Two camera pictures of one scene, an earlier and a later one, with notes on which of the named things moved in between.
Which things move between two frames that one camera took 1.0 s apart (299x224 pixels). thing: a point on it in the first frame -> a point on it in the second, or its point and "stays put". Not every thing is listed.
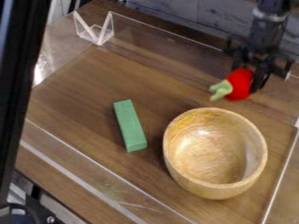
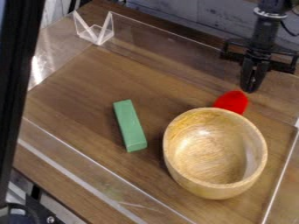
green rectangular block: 130,125 stays put
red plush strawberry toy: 235,88 -> 232,100
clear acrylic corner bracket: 95,33 stays put
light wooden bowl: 215,151 stays put
